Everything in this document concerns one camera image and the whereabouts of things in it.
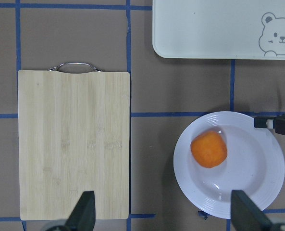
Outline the orange fruit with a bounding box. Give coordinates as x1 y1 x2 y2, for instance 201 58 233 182
190 131 227 168

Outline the bamboo cutting board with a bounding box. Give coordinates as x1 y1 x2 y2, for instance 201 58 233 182
18 68 130 221

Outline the cream bear tray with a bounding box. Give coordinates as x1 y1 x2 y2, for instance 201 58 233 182
152 0 285 60

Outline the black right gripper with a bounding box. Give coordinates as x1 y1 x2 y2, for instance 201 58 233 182
254 115 285 135

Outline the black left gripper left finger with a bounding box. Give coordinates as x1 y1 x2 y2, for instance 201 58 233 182
65 191 96 231

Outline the white ribbed plate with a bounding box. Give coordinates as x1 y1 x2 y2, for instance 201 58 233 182
173 111 285 219

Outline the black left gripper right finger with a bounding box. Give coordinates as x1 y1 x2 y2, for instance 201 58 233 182
230 190 273 231

